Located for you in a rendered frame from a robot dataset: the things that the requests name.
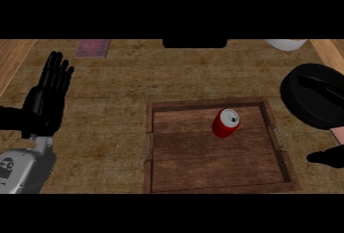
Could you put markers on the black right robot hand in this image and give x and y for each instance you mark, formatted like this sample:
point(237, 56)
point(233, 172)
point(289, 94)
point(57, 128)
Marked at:
point(332, 157)

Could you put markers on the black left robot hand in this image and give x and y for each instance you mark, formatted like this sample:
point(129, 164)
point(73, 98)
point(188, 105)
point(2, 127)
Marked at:
point(45, 103)

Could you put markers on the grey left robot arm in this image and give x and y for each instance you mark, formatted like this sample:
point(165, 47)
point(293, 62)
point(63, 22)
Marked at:
point(23, 170)

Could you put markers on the black pot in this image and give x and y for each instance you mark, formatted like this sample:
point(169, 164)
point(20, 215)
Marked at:
point(309, 97)

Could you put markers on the red can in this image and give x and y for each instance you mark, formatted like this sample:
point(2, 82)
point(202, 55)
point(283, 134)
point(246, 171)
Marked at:
point(225, 125)

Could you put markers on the brown wooden tray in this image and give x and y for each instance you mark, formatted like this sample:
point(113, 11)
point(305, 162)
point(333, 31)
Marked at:
point(215, 164)

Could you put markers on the white bowl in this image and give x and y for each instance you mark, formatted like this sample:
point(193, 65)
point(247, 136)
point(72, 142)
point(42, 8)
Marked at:
point(287, 44)

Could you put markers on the black appliance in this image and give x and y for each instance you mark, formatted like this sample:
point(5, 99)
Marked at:
point(196, 43)

